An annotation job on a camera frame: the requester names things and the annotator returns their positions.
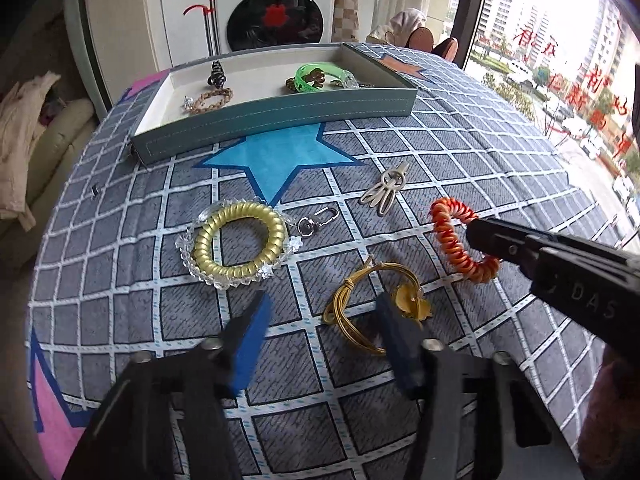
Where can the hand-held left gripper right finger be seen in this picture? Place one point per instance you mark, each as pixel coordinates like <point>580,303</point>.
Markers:
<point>400,345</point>

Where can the grey tray with white inside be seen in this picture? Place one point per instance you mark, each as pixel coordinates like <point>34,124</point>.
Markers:
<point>250,115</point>

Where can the person's right hand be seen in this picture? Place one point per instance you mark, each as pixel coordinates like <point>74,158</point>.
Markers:
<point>615,420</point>

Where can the red window decals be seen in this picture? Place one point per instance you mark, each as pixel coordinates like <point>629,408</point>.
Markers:
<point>575,92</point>

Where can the beige hair clip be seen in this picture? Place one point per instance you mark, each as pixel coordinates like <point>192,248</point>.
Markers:
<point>385,195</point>

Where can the beige cloth on chair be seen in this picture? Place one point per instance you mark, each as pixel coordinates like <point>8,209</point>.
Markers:
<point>405,22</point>

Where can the brown round chair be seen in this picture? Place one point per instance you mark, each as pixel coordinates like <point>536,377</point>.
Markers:
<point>421,39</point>
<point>445,49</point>

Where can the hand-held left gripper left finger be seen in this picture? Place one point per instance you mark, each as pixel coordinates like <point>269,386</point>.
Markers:
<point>252,345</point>

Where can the black hair clip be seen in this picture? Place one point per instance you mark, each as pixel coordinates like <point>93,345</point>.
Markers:
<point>217,74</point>

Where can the red hook pole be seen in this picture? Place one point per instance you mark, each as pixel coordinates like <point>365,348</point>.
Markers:
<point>210,10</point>

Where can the cream jacket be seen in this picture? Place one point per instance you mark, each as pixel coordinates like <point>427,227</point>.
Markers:
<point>20,120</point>

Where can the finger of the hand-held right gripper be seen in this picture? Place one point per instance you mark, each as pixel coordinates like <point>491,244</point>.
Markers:
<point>505,242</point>

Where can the checkered towel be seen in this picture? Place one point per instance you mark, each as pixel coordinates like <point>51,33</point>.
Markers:
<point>346,10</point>

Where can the small rhinestone brooch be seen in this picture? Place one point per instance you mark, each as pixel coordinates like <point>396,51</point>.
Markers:
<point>188,103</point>

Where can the pale green sofa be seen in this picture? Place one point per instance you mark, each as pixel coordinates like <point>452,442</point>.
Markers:
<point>60,140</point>

